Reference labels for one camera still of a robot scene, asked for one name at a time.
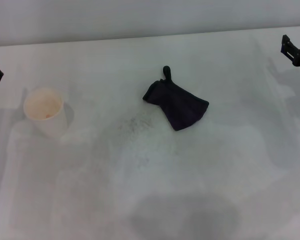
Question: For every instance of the dark purple rag with loop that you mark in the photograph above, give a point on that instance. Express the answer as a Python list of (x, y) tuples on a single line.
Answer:
[(180, 107)]

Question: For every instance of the white paper cup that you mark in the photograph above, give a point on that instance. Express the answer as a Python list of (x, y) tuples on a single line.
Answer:
[(50, 115)]

